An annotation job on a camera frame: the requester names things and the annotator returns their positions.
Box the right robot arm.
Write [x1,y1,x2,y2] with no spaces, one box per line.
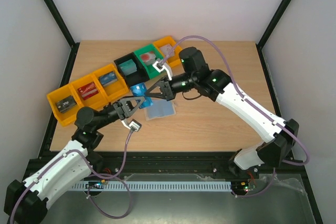
[145,47,299,178]

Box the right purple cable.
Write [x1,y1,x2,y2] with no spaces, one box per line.
[158,35,311,199]

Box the yellow bin far right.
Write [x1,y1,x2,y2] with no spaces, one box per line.
[152,35,184,68]

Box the green bin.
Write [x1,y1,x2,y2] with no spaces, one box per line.
[134,44,163,79]

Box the black VIP card stack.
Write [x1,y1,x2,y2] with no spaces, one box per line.
[56,95,77,113]

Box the left black frame post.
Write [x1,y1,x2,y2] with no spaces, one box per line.
[27,0,79,49]

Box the yellow bin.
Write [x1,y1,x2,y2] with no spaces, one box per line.
[47,84,83,126]
[71,74,106,109]
[152,35,184,68]
[93,64,129,102]

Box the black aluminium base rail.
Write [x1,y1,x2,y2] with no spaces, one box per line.
[26,151,308,180]

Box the red circle card stack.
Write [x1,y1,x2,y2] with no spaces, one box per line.
[140,51,156,66]

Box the white slotted cable duct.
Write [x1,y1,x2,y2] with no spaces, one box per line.
[69,181,232,192]

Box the yellow bin far left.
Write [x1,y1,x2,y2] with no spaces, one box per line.
[47,84,83,126]

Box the black bin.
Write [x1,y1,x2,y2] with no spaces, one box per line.
[114,52,149,87]

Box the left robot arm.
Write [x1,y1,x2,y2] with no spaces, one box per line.
[4,96,145,223]

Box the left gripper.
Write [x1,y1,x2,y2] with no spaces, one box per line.
[94,95,146,131]

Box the white patterned card stack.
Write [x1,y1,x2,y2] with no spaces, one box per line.
[160,44,172,55]

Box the right black frame post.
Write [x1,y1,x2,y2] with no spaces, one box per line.
[256,0,309,49]

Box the beige card holder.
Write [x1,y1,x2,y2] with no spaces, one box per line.
[145,99,176,121]

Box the blue card stack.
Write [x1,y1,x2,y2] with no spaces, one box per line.
[98,71,118,87]

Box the black frame post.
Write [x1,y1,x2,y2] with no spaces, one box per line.
[256,0,309,49]
[27,0,79,49]

